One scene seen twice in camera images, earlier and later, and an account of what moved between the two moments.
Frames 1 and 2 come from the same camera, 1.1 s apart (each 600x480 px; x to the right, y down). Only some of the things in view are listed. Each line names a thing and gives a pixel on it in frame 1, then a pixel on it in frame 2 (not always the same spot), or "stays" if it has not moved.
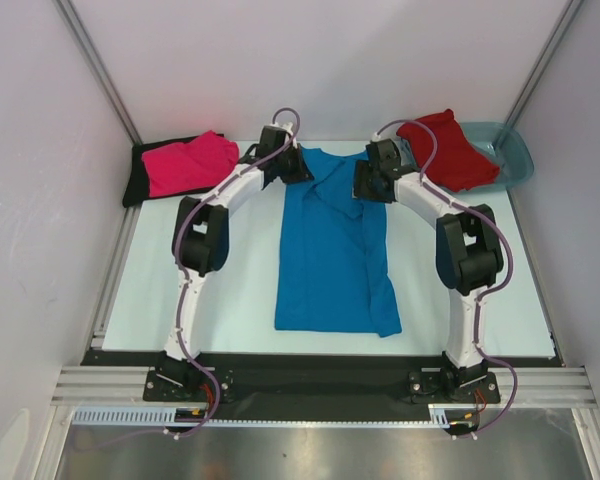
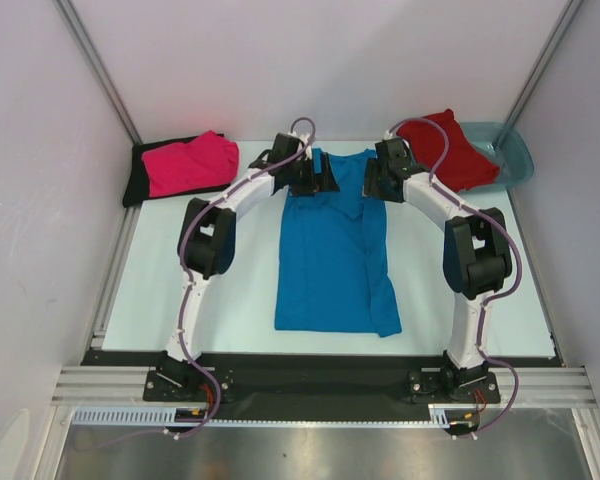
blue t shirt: (333, 268) stays
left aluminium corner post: (81, 39) stays
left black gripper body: (286, 162) to (299, 175)
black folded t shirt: (137, 188) stays
